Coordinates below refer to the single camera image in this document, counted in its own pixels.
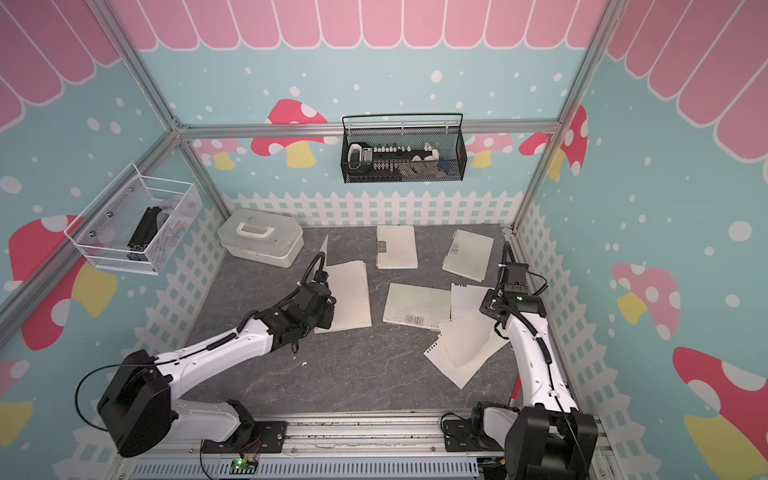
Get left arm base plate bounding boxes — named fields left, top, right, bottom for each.
left=202, top=421, right=288, bottom=455

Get black block in white basket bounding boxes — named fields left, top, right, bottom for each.
left=127, top=206, right=162, bottom=261

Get black wire wall basket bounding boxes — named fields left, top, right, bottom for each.
left=340, top=113, right=467, bottom=183

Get white wire wall basket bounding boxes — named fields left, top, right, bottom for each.
left=64, top=164, right=203, bottom=275

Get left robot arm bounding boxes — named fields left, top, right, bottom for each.
left=97, top=269, right=336, bottom=458

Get large cream spiral notebook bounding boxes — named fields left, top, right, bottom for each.
left=377, top=225, right=418, bottom=269

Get torn cream notebook page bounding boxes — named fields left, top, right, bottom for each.
left=439, top=315, right=495, bottom=366

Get torn white page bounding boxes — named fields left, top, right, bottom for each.
left=451, top=284, right=491, bottom=321

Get small green spiral notebook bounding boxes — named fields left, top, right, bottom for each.
left=314, top=260, right=372, bottom=333

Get items in black basket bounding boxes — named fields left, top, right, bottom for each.
left=341, top=142, right=451, bottom=182

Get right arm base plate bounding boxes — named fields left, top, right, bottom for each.
left=440, top=415, right=503, bottom=452

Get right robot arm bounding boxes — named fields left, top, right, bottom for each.
left=473, top=244, right=598, bottom=479

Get red handled tool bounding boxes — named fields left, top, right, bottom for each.
left=509, top=376, right=521, bottom=407

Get white plastic storage box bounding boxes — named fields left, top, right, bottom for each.
left=218, top=209, right=304, bottom=268

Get cream spiral notebook with label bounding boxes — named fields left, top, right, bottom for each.
left=442, top=230, right=494, bottom=282

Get small green circuit board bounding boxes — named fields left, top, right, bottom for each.
left=229, top=457, right=259, bottom=475

